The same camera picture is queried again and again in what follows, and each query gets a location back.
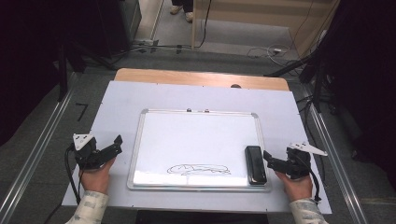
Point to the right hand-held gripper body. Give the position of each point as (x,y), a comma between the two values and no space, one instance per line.
(297,161)

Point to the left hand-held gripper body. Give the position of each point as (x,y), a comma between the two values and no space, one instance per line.
(85,152)

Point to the black whiteboard eraser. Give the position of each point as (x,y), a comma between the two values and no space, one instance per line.
(256,165)

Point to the person's right hand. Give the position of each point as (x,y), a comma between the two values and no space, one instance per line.
(297,188)

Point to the person's left hand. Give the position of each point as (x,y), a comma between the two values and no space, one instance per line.
(96,179)

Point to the large white board sheet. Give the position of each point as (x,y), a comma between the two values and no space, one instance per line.
(124,99)

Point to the metal-framed whiteboard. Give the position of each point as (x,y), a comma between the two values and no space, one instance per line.
(193,143)

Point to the black metal stand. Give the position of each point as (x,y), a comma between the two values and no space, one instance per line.
(318,84)
(63,74)

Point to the dark round table grommet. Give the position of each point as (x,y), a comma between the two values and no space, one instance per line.
(235,86)

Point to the wooden table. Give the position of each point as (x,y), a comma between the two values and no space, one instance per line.
(193,77)

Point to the grey power strip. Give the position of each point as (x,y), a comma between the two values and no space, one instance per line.
(144,42)

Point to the dark cabinet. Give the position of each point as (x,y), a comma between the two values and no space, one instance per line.
(120,28)

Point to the light wooden partition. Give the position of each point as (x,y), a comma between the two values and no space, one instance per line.
(249,12)

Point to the metal floor rail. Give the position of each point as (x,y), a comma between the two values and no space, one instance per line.
(37,149)
(336,161)

